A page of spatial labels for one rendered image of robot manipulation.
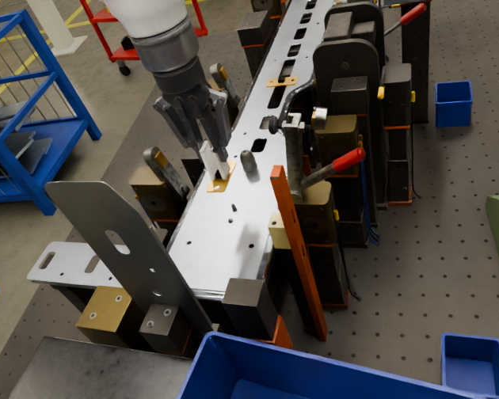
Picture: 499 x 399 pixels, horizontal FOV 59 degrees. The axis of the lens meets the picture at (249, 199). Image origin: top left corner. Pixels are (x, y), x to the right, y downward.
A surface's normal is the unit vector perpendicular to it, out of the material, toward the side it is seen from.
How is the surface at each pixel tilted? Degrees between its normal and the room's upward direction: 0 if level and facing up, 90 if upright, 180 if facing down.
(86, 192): 90
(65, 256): 0
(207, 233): 0
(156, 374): 0
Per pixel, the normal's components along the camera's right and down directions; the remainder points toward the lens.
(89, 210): -0.25, 0.73
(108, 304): -0.26, -0.69
